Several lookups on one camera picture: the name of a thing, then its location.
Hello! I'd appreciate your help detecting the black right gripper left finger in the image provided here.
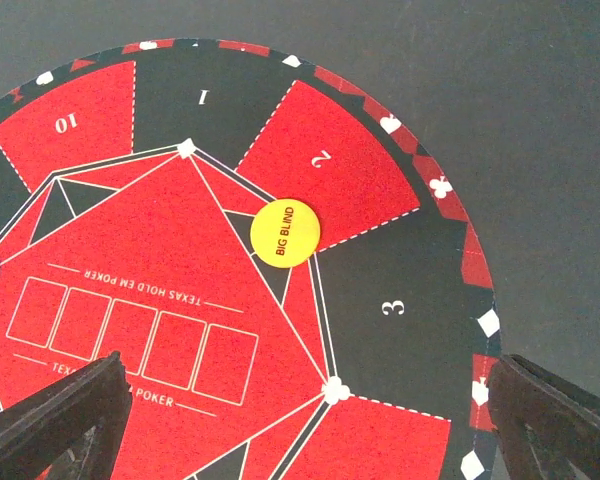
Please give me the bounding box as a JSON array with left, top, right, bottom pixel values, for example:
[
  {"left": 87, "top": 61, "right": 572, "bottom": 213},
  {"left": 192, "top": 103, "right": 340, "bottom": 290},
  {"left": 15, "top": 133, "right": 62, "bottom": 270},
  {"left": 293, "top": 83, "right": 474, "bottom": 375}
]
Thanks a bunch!
[{"left": 0, "top": 351, "right": 132, "bottom": 479}]

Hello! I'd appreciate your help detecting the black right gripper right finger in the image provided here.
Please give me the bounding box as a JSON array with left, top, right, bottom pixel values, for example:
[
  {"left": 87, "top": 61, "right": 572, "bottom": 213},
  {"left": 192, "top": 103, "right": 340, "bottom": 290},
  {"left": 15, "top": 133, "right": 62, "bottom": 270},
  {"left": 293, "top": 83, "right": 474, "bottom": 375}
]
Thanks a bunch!
[{"left": 487, "top": 354, "right": 600, "bottom": 479}]

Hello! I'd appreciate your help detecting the yellow big blind button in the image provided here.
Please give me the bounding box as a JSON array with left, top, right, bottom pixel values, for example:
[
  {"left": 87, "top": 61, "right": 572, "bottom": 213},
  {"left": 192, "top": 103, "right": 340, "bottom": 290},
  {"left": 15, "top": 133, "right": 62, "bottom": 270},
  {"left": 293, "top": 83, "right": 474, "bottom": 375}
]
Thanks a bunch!
[{"left": 250, "top": 198, "right": 321, "bottom": 268}]

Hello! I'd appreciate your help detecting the round red black poker mat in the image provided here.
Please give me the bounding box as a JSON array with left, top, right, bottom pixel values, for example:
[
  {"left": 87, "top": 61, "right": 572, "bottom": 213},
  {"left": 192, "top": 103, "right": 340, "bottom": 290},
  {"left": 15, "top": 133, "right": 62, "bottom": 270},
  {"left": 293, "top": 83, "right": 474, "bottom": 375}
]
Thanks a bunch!
[{"left": 0, "top": 39, "right": 501, "bottom": 479}]

